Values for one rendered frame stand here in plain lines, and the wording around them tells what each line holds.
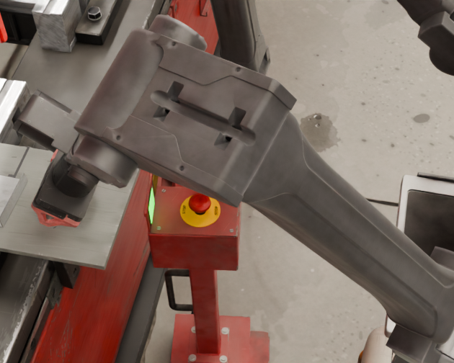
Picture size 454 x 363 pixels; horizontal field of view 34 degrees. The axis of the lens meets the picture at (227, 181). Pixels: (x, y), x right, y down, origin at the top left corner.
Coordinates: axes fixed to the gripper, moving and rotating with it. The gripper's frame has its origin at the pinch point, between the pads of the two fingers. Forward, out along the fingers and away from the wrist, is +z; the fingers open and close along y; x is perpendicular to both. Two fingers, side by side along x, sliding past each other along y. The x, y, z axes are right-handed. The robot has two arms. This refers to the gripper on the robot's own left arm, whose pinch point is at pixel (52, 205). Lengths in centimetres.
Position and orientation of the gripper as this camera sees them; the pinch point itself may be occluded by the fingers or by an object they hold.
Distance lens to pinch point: 109.5
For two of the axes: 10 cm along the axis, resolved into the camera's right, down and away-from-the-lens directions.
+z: -4.8, 4.3, 7.6
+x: 8.5, 4.3, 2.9
